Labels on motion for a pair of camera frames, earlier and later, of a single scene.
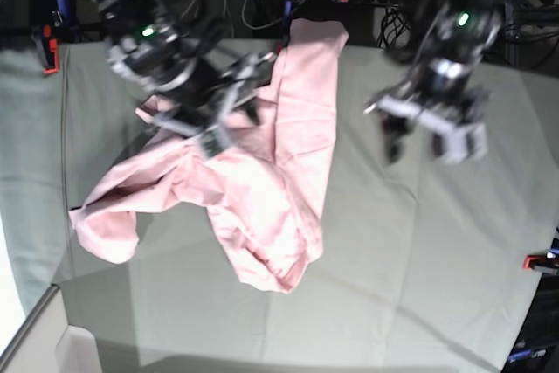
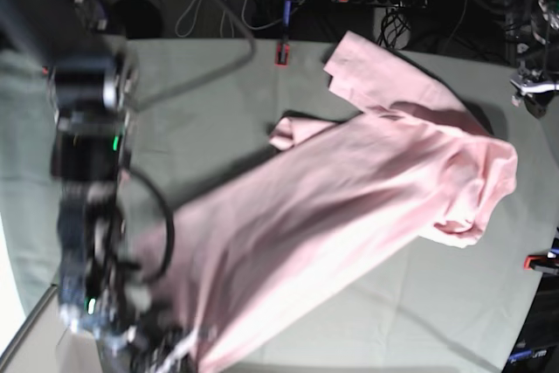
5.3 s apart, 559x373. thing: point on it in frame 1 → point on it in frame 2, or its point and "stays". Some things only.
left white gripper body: x=206 y=114 → x=151 y=346
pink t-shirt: x=265 y=191 → x=274 y=231
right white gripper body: x=453 y=113 → x=535 y=89
